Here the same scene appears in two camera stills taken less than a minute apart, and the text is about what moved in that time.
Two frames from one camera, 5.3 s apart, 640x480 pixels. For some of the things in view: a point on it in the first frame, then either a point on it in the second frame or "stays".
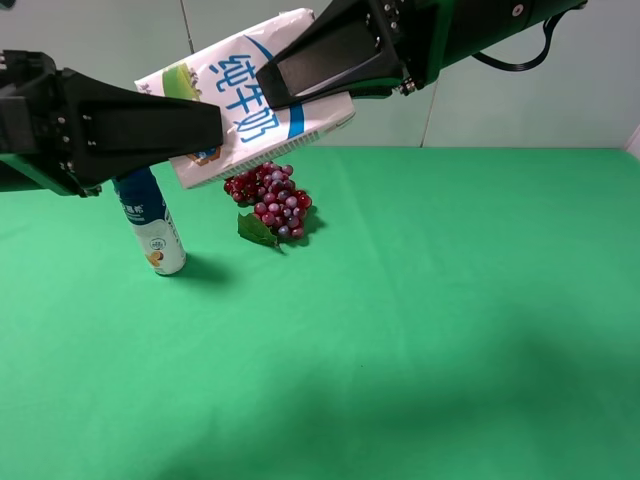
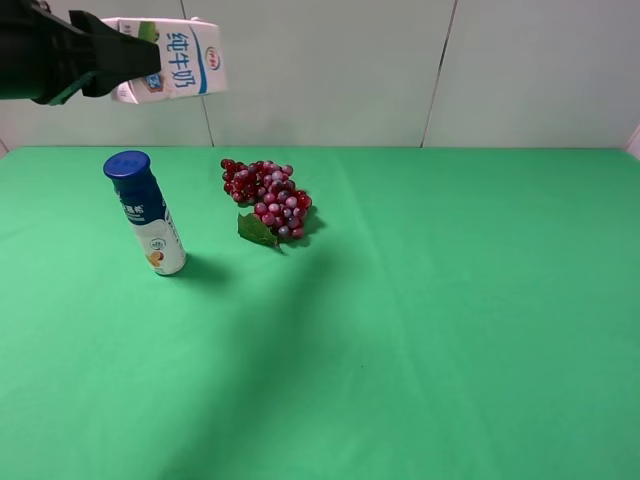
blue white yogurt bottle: x=151 y=219 stays
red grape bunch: x=279 y=207 stays
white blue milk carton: x=255 y=133 -> x=192 y=60
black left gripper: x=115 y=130 -> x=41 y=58
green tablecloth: x=452 y=313 stays
